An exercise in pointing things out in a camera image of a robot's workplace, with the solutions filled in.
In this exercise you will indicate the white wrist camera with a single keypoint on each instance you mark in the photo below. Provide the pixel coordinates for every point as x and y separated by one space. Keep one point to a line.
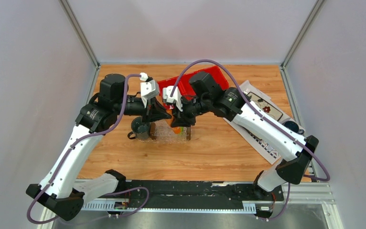
172 96
149 88

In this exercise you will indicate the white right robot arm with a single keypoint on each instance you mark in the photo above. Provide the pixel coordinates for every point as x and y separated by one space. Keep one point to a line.
295 150

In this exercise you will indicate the patterned white cloth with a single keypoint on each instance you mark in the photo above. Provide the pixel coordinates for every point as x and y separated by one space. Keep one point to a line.
265 149

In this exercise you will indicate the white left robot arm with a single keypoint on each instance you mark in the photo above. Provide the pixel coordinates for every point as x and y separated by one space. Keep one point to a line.
104 111

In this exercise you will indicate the red three-compartment bin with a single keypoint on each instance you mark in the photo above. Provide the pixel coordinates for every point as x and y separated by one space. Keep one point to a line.
200 81

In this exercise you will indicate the blue teacup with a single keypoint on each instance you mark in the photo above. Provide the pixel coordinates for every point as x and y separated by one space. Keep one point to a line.
293 126

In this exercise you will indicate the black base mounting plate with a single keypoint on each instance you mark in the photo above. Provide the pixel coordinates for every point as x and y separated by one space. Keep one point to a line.
193 195

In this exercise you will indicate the aluminium frame rail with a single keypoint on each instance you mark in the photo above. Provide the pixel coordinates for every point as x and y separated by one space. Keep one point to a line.
303 193

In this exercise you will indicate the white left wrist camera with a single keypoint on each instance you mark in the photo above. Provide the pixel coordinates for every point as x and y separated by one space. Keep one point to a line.
149 88

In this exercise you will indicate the floral square plate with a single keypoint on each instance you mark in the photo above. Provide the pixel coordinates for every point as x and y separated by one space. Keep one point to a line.
266 107

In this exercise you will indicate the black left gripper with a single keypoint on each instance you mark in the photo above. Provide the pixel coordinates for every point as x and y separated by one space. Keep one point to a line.
153 111

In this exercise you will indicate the clear textured acrylic tray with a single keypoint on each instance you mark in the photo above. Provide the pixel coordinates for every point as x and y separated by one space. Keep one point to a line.
161 133

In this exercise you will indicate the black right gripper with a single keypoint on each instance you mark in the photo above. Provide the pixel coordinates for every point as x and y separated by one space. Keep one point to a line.
178 121

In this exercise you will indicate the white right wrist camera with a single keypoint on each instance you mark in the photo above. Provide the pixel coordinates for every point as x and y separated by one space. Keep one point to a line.
172 96

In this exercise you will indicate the orange toothpaste tube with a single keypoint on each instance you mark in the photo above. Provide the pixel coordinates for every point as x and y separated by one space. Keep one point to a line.
175 130

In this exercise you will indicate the dark grey mug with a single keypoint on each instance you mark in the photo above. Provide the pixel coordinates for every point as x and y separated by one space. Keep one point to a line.
140 129

